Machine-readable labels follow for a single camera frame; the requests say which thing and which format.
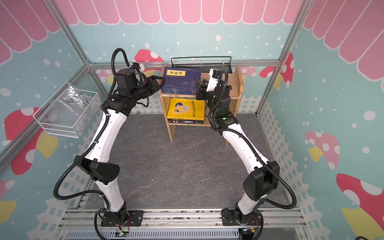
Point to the clear plastic bag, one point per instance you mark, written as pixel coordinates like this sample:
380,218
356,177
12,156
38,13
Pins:
73,103

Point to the yellow cartoon book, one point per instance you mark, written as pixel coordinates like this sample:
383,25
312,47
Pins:
186,109

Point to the black deer antler book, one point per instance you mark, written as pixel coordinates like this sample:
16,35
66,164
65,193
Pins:
188,122

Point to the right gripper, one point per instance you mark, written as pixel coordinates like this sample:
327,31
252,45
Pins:
199,91

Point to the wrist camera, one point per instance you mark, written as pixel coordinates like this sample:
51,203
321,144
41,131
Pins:
214,79
137,67

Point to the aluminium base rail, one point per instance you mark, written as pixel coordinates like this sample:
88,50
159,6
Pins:
208,224

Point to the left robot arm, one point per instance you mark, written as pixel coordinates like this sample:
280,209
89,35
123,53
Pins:
129,88

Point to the black wire mesh basket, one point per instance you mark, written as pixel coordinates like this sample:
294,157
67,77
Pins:
203,63

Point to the dark blue book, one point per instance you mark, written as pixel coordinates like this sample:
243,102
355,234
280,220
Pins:
180,78
174,91

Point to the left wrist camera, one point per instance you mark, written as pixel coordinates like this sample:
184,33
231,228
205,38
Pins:
137,67

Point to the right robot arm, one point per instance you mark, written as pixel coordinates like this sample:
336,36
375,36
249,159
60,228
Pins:
263,175

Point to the white wire mesh basket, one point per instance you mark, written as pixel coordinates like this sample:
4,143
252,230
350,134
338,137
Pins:
48,118

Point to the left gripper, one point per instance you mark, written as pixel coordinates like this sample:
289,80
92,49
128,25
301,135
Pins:
154,84

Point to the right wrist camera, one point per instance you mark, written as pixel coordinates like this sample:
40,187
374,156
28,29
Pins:
214,79

